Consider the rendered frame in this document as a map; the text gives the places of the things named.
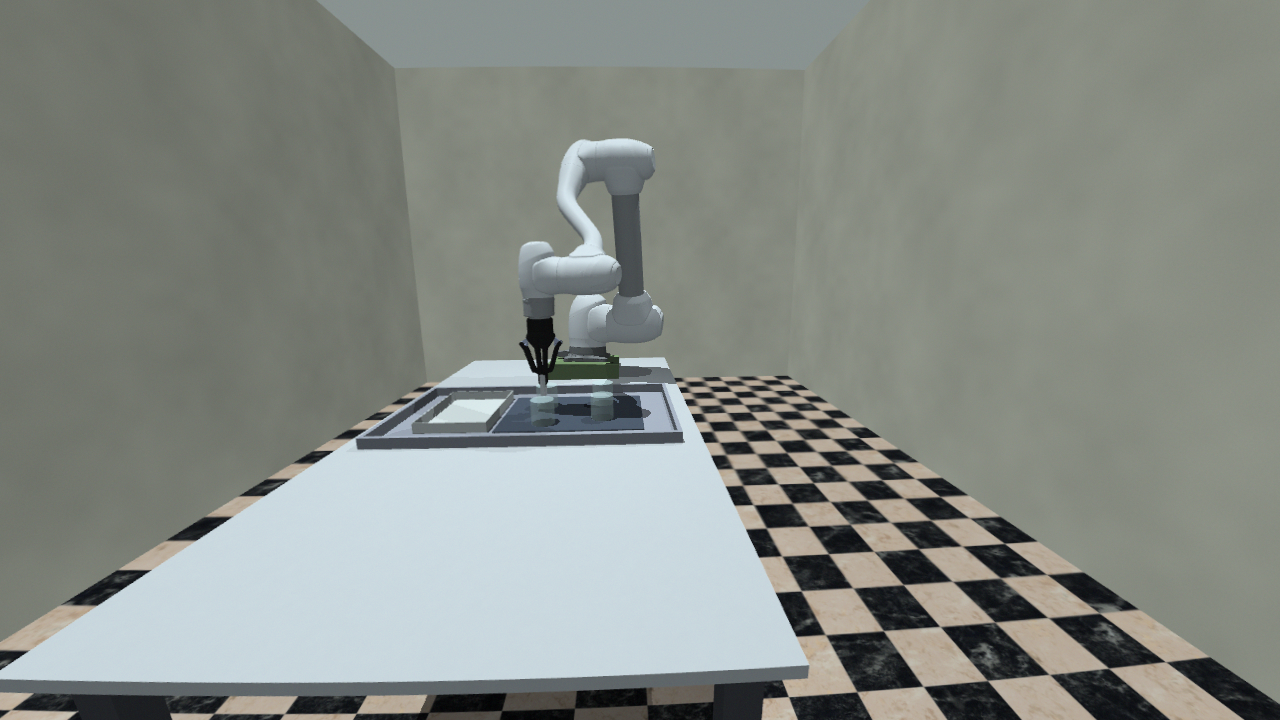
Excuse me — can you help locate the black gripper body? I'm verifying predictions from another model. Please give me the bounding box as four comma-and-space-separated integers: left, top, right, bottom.
526, 316, 556, 348

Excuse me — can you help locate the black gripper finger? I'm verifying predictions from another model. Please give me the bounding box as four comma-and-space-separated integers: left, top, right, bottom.
518, 338, 543, 396
541, 337, 563, 396

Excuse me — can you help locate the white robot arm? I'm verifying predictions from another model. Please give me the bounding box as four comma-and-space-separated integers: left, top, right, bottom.
518, 138, 664, 363

